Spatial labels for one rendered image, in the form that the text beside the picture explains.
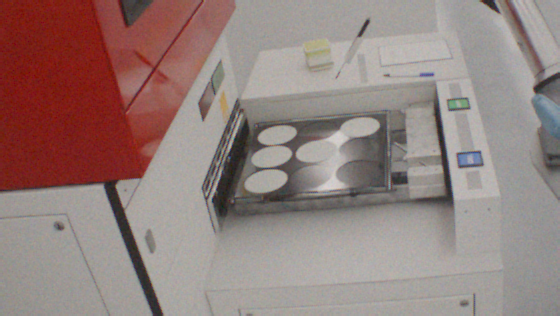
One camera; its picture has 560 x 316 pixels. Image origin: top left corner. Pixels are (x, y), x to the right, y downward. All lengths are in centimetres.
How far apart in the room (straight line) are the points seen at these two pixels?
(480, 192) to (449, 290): 21
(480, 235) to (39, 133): 87
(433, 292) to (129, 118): 72
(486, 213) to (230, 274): 56
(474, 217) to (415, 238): 17
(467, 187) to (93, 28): 80
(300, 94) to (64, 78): 95
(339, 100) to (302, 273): 58
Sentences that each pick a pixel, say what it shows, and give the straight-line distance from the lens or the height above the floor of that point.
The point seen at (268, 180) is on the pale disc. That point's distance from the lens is 164.
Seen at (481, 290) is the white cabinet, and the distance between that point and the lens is 145.
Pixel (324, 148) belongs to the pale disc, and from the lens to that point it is 172.
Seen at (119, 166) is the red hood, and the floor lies 125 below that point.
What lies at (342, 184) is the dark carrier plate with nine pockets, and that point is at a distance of 157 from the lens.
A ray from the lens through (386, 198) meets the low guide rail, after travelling 162.
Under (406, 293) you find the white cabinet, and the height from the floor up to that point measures 78.
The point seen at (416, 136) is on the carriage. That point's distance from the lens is 176.
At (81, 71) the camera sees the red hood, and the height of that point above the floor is 142.
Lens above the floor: 174
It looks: 30 degrees down
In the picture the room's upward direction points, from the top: 12 degrees counter-clockwise
